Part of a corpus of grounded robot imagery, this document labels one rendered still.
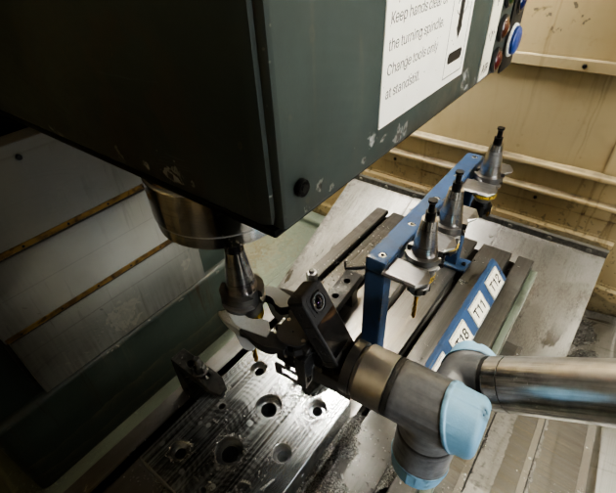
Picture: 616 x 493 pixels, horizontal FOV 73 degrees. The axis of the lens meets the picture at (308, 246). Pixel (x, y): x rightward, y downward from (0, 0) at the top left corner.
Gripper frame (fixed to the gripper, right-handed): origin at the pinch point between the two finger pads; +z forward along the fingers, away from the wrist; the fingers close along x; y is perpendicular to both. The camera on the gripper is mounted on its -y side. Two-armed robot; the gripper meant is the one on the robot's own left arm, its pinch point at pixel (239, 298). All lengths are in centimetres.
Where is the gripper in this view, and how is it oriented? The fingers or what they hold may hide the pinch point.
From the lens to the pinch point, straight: 61.8
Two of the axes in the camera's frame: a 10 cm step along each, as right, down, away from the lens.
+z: -8.4, -3.2, 4.4
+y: 0.3, 7.8, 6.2
